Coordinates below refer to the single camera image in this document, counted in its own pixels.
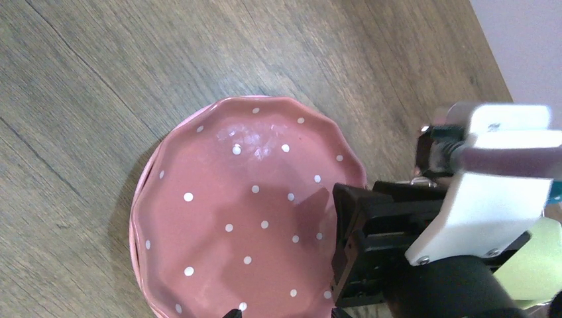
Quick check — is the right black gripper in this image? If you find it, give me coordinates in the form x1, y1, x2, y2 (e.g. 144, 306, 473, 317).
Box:
330, 180, 532, 308

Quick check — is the light green mug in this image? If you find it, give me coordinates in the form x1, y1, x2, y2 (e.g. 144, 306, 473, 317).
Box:
494, 217, 561, 309

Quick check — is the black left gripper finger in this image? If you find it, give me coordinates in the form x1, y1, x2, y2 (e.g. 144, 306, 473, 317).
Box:
223, 309, 243, 318

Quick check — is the pink polka dot plate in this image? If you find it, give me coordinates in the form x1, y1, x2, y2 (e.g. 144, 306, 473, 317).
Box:
139, 96, 367, 317

